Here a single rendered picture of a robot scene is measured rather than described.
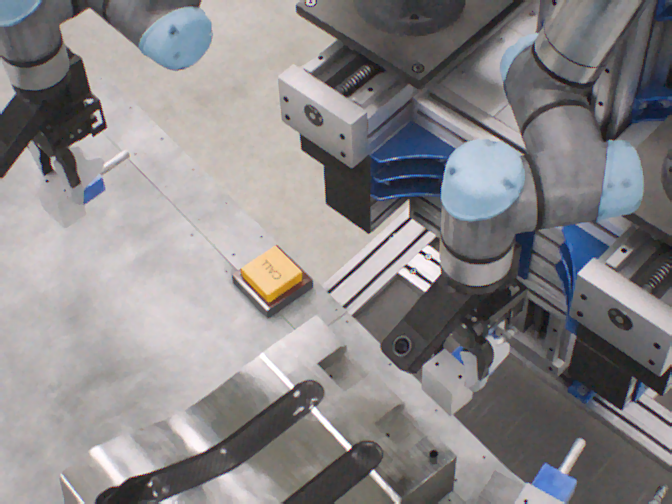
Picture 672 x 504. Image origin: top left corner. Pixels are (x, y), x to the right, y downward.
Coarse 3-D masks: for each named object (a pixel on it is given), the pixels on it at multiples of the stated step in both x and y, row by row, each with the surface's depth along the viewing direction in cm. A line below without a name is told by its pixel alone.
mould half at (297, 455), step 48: (288, 336) 156; (336, 336) 156; (240, 384) 153; (288, 384) 152; (336, 384) 152; (384, 384) 152; (144, 432) 147; (192, 432) 149; (288, 432) 149; (336, 432) 148; (432, 432) 148; (96, 480) 140; (240, 480) 145; (288, 480) 145; (384, 480) 144; (432, 480) 146
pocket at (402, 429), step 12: (396, 408) 150; (384, 420) 150; (396, 420) 152; (408, 420) 151; (384, 432) 151; (396, 432) 151; (408, 432) 151; (420, 432) 149; (396, 444) 150; (408, 444) 150
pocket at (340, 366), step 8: (336, 352) 156; (344, 352) 156; (328, 360) 155; (336, 360) 157; (344, 360) 157; (352, 360) 156; (328, 368) 156; (336, 368) 156; (344, 368) 156; (352, 368) 156; (360, 368) 155; (336, 376) 156; (344, 376) 156; (352, 376) 156; (360, 376) 156; (344, 384) 155; (352, 384) 155
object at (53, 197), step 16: (112, 160) 168; (48, 176) 164; (96, 176) 166; (48, 192) 163; (64, 192) 163; (96, 192) 167; (48, 208) 166; (64, 208) 163; (80, 208) 166; (64, 224) 165
